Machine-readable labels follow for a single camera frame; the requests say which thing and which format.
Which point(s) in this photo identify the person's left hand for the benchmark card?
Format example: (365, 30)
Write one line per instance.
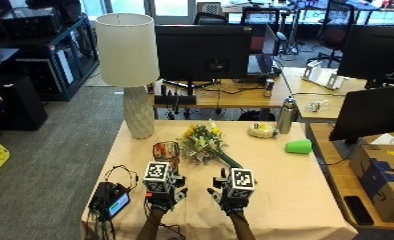
(162, 200)

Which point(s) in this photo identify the person's right hand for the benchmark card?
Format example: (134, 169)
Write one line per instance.
(233, 203)

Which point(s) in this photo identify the white marker cube right glove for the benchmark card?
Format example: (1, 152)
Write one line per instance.
(241, 183)

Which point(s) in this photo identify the white marker cube glove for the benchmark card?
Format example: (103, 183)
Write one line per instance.
(241, 183)
(157, 177)

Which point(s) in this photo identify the white marker cube left glove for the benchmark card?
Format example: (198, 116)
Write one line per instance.
(157, 177)

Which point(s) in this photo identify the glass vase with orange print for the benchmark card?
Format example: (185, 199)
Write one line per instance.
(165, 152)

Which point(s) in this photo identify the yellow and white flower bouquet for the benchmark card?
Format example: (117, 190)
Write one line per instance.
(202, 142)

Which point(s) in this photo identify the beige tablecloth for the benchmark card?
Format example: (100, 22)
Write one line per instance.
(285, 193)

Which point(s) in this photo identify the black device with lit screen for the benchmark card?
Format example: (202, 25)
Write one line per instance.
(110, 200)

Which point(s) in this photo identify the green plastic cup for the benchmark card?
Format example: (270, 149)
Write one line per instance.
(298, 146)

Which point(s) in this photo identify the steel water bottle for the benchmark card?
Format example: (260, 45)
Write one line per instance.
(286, 116)

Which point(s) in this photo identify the black power strip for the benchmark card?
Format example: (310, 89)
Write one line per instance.
(174, 99)

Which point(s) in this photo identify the wooden desk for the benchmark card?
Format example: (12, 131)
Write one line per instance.
(334, 173)
(245, 95)

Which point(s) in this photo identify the drink can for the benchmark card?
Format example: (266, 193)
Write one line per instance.
(269, 88)

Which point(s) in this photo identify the clear plastic wrap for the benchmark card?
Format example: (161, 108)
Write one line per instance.
(317, 106)

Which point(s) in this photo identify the black smartphone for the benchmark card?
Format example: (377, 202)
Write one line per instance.
(358, 210)

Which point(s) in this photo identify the open laptop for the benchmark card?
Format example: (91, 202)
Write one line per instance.
(260, 61)

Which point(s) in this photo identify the cardboard box with blue tape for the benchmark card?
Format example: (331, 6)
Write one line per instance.
(383, 180)

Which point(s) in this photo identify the white plastic stand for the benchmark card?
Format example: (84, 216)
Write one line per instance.
(322, 76)

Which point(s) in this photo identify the black computer monitor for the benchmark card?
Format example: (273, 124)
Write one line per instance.
(374, 53)
(201, 50)
(369, 113)

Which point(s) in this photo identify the white table lamp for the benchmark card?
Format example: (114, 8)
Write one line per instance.
(128, 53)

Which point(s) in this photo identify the black computer tower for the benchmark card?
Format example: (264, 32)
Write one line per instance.
(19, 101)

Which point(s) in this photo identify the dark blue shelf rack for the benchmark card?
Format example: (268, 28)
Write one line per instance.
(51, 56)

